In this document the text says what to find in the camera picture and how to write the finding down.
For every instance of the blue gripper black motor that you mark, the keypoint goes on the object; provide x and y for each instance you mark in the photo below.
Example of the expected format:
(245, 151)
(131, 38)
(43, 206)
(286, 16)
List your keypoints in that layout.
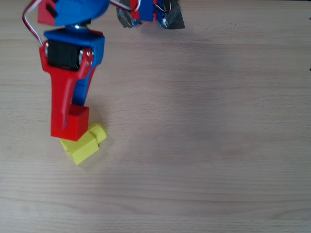
(63, 56)

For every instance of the red cube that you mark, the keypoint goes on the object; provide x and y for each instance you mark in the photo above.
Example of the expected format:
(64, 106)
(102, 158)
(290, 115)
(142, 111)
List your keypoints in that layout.
(77, 126)

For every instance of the yellow hollow block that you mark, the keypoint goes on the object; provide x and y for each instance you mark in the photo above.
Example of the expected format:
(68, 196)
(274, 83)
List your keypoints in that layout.
(82, 150)

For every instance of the grey duct tape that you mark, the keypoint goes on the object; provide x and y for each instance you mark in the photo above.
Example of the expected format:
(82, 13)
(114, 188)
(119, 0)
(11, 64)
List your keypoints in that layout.
(173, 20)

